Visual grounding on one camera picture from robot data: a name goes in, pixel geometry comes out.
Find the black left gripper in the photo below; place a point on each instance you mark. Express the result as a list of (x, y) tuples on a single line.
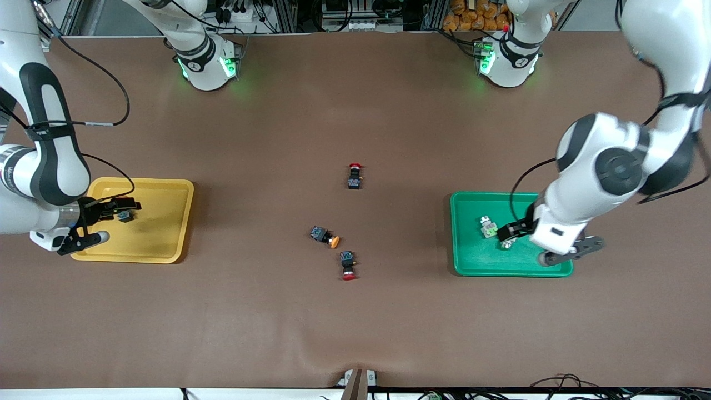
[(525, 226)]

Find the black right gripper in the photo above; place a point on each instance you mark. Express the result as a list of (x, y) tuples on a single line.
[(90, 211)]

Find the yellow push button switch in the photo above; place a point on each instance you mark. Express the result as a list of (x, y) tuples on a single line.
[(321, 234), (126, 216)]

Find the green push button switch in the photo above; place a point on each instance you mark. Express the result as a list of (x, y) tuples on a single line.
[(489, 228), (509, 244)]

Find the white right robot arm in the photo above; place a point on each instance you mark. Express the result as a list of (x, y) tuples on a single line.
[(16, 39)]

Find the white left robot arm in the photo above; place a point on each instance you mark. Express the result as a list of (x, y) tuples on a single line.
[(583, 183)]

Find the yellow plastic tray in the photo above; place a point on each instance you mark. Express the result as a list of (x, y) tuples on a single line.
[(155, 233)]

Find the green plastic tray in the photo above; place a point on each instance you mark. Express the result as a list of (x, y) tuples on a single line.
[(477, 255)]

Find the green terminal connector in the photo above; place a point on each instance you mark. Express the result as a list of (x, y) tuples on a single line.
[(432, 396)]

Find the orange packets pile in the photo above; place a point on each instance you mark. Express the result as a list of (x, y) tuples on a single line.
[(472, 16)]

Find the white power strip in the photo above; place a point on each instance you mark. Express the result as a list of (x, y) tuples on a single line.
[(355, 25)]

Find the red push button switch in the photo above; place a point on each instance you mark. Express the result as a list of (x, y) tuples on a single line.
[(355, 179), (348, 261)]

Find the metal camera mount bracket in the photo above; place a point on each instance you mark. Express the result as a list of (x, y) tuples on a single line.
[(358, 383)]

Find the aluminium frame post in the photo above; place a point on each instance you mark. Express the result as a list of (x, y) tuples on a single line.
[(286, 16), (436, 14)]

